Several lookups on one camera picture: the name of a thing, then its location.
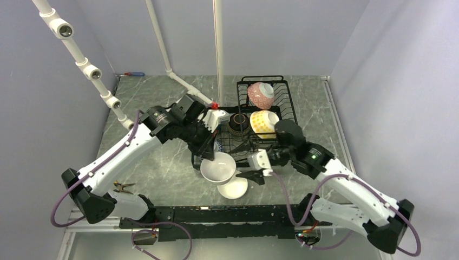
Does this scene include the aluminium rail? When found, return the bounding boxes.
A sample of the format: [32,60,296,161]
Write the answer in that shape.
[71,203,370,229]

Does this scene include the white PVC pipe frame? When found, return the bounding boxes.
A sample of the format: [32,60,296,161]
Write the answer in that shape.
[31,0,226,131]

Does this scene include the blue yellow patterned bowl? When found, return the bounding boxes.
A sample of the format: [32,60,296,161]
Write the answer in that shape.
[250,110,280,139]

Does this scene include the ribbed white bowl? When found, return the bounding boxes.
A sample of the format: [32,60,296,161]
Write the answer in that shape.
[217,177,248,200]

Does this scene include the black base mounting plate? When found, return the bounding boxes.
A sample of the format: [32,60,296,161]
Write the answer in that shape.
[119,205,316,242]

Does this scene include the yellow handled pliers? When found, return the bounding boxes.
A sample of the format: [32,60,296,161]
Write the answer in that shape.
[113,181,135,194]

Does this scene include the black wire dish rack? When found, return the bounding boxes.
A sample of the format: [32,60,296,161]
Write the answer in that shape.
[191,75,299,171]

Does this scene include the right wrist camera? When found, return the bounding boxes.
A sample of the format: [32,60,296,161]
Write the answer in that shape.
[247,149,273,177]

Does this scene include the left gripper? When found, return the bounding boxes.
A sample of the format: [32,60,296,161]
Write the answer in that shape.
[179,119,219,161]

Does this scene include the purple cable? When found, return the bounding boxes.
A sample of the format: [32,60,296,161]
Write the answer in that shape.
[268,171,422,258]
[50,110,194,260]

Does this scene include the shallow white bowl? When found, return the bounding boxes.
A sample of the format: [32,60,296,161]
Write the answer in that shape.
[200,152,236,185]

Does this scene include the brown glazed bowl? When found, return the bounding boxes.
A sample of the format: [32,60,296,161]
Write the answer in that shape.
[228,113,251,137]

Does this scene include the red blue screwdriver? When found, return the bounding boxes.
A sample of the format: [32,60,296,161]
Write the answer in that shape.
[124,71,145,77]

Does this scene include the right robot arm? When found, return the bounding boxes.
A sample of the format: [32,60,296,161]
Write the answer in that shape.
[237,120,422,257]

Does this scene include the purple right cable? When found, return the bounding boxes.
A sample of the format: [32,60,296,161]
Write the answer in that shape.
[268,171,422,258]

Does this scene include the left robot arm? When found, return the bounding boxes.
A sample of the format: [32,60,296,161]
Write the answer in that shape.
[61,94,230,228]

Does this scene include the red patterned bowl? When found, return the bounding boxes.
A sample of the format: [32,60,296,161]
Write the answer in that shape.
[247,82,274,110]

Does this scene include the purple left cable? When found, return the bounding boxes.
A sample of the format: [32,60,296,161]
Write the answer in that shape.
[50,110,194,260]

